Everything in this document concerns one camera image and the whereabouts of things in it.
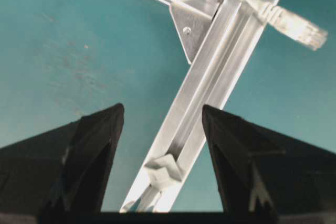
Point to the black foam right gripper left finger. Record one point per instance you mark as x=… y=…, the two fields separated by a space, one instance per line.
x=61 y=171

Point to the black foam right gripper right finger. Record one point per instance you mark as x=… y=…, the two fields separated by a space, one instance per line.
x=264 y=176

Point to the aluminium extrusion frame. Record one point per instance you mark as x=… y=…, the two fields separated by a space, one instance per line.
x=231 y=39

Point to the silver corner bracket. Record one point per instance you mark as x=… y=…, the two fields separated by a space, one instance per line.
x=191 y=25

